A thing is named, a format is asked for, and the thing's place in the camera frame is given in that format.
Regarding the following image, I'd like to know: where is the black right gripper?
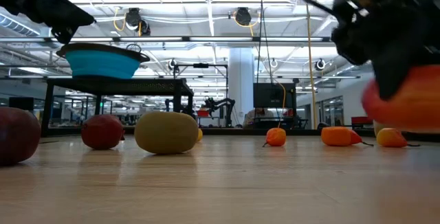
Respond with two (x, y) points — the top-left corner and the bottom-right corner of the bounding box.
(331, 0), (440, 100)

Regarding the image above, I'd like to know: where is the orange red mango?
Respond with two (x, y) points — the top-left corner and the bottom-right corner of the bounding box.
(360, 64), (440, 135)

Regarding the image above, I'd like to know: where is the pointed orange yellow pepper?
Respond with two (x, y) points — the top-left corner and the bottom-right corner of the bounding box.
(376, 128), (421, 148)

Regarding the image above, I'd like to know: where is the blue grey collapsible colander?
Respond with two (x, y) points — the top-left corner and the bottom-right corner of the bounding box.
(56, 42), (151, 80)

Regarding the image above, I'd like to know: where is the red chili pepper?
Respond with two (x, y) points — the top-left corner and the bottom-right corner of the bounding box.
(349, 129), (375, 147)

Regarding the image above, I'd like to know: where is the blocky orange pepper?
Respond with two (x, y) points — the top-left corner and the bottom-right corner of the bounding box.
(320, 126), (352, 147)

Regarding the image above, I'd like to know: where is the red apple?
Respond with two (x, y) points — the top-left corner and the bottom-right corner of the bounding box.
(80, 113), (126, 150)

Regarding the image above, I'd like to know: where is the round orange pepper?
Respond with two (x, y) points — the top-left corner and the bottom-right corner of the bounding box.
(263, 127), (287, 148)

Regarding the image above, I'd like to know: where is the dark red plum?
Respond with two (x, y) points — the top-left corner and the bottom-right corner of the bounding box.
(0, 106), (42, 166)

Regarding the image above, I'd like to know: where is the red storage bin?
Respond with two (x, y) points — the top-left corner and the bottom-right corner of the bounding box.
(351, 115), (372, 126)

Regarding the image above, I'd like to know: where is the black perforated metal rack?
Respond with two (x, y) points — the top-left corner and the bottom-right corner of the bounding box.
(41, 77), (195, 137)

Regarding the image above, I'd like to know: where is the black background box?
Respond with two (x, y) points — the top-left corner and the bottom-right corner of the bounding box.
(8, 96), (35, 112)

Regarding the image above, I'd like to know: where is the black monitor on stand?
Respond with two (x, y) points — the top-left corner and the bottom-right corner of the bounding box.
(253, 82), (297, 109)

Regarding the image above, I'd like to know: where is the person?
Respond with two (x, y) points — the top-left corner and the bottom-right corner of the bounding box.
(242, 107), (276, 129)

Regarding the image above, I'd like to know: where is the black ceiling cable reel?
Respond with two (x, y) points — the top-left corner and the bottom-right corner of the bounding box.
(234, 6), (253, 27)
(124, 7), (151, 37)

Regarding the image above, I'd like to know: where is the black background camera frame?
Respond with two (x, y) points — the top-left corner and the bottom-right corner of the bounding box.
(173, 63), (230, 127)

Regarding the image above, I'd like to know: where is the black aluminium table frame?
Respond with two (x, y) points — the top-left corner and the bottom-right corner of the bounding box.
(39, 126), (377, 142)

